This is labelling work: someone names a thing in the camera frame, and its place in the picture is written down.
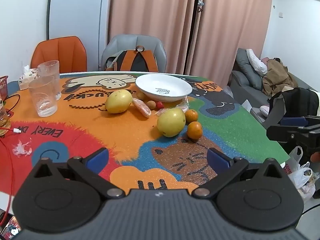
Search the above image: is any orange and black backpack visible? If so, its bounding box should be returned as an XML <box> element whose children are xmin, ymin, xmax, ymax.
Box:
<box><xmin>105</xmin><ymin>45</ymin><xmax>158</xmax><ymax>72</ymax></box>

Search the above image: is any white plate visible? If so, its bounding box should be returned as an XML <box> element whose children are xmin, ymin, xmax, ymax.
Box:
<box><xmin>135</xmin><ymin>74</ymin><xmax>193</xmax><ymax>103</ymax></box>

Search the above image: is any crumpled clear plastic wrap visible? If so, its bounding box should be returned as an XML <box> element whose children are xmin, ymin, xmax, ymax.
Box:
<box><xmin>12</xmin><ymin>140</ymin><xmax>33</xmax><ymax>157</ymax></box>

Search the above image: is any clear plastic-wrapped snack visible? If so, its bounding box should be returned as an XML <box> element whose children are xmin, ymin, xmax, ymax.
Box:
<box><xmin>174</xmin><ymin>97</ymin><xmax>190</xmax><ymax>113</ymax></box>

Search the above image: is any white refrigerator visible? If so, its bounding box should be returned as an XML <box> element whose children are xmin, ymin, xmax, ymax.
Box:
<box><xmin>49</xmin><ymin>0</ymin><xmax>113</xmax><ymax>72</ymax></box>

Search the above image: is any grey pillow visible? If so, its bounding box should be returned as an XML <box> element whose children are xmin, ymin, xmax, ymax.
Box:
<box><xmin>236</xmin><ymin>48</ymin><xmax>263</xmax><ymax>91</ymax></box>

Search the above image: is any white pillow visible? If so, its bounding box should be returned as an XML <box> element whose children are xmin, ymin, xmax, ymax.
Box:
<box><xmin>246</xmin><ymin>49</ymin><xmax>268</xmax><ymax>76</ymax></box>

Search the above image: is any orange chair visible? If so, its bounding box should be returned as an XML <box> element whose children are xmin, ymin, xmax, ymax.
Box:
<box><xmin>30</xmin><ymin>36</ymin><xmax>87</xmax><ymax>72</ymax></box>

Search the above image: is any white red-printed plastic bag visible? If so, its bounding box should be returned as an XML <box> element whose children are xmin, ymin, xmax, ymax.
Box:
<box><xmin>284</xmin><ymin>146</ymin><xmax>304</xmax><ymax>181</ymax></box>

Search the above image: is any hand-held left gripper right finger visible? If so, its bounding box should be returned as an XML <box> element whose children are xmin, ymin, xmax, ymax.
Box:
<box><xmin>192</xmin><ymin>148</ymin><xmax>290</xmax><ymax>200</ymax></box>

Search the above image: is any grey chair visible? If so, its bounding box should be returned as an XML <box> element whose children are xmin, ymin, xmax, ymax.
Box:
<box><xmin>101</xmin><ymin>34</ymin><xmax>167</xmax><ymax>72</ymax></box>

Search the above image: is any red charging cable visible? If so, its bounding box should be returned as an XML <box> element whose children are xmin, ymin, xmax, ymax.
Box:
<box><xmin>0</xmin><ymin>94</ymin><xmax>32</xmax><ymax>230</ymax></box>

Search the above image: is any tissue pack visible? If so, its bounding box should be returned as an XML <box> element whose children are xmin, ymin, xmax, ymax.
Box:
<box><xmin>18</xmin><ymin>65</ymin><xmax>40</xmax><ymax>91</ymax></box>

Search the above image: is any black bag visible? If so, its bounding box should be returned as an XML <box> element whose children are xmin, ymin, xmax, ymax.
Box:
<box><xmin>269</xmin><ymin>87</ymin><xmax>319</xmax><ymax>123</ymax></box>

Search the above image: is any clear drinking glass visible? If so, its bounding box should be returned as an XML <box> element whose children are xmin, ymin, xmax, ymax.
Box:
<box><xmin>37</xmin><ymin>60</ymin><xmax>62</xmax><ymax>101</ymax></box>
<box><xmin>28</xmin><ymin>76</ymin><xmax>58</xmax><ymax>118</ymax></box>

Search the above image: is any grey sofa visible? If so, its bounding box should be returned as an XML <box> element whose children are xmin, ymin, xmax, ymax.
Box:
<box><xmin>229</xmin><ymin>47</ymin><xmax>320</xmax><ymax>130</ymax></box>

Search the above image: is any clear plastic bottle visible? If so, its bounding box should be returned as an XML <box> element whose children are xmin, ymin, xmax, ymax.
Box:
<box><xmin>0</xmin><ymin>100</ymin><xmax>12</xmax><ymax>137</ymax></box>

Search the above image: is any brown coat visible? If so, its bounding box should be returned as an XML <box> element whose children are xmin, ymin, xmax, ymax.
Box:
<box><xmin>262</xmin><ymin>58</ymin><xmax>298</xmax><ymax>97</ymax></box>

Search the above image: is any yellow pear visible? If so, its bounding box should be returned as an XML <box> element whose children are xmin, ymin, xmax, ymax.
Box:
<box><xmin>157</xmin><ymin>108</ymin><xmax>186</xmax><ymax>138</ymax></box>
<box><xmin>105</xmin><ymin>89</ymin><xmax>133</xmax><ymax>114</ymax></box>

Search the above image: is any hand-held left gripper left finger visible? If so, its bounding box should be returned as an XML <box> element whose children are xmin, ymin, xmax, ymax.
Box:
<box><xmin>27</xmin><ymin>148</ymin><xmax>125</xmax><ymax>200</ymax></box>

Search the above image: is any orange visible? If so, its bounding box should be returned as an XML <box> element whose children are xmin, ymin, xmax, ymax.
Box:
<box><xmin>184</xmin><ymin>109</ymin><xmax>199</xmax><ymax>123</ymax></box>
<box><xmin>187</xmin><ymin>121</ymin><xmax>203</xmax><ymax>140</ymax></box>

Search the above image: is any pink plastic-wrapped snack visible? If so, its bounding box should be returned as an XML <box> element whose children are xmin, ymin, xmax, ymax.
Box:
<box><xmin>132</xmin><ymin>98</ymin><xmax>152</xmax><ymax>118</ymax></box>

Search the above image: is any pink curtain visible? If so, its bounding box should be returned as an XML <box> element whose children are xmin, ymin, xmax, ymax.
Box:
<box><xmin>109</xmin><ymin>0</ymin><xmax>198</xmax><ymax>74</ymax></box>
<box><xmin>186</xmin><ymin>0</ymin><xmax>273</xmax><ymax>83</ymax></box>

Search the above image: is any red plastic basket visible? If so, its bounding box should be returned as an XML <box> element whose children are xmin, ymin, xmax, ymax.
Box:
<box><xmin>0</xmin><ymin>75</ymin><xmax>9</xmax><ymax>101</ymax></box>

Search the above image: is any colourful printed table mat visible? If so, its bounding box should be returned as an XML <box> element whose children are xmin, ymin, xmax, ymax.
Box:
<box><xmin>0</xmin><ymin>72</ymin><xmax>291</xmax><ymax>196</ymax></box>

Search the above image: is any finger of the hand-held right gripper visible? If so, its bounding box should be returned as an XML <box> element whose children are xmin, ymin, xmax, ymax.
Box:
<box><xmin>280</xmin><ymin>116</ymin><xmax>310</xmax><ymax>127</ymax></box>
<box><xmin>266</xmin><ymin>125</ymin><xmax>302</xmax><ymax>143</ymax></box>

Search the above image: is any red printed packaging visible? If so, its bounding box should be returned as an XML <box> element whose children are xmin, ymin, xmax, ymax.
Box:
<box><xmin>4</xmin><ymin>215</ymin><xmax>23</xmax><ymax>239</ymax></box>

